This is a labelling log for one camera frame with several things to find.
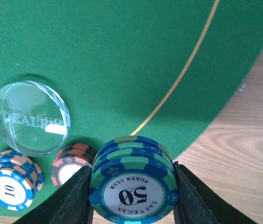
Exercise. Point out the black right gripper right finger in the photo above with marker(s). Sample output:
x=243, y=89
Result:
x=199, y=204

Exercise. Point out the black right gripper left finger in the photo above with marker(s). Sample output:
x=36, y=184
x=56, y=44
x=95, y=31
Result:
x=68, y=205

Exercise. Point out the blue poker chip stack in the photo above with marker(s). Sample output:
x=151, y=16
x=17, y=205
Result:
x=20, y=179

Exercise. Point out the red poker chip stack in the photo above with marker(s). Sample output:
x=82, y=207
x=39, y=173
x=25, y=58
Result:
x=69, y=160

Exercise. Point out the clear dealer button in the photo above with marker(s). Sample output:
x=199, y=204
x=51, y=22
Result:
x=34, y=119

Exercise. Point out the round green poker mat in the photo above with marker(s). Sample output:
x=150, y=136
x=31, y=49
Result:
x=112, y=61

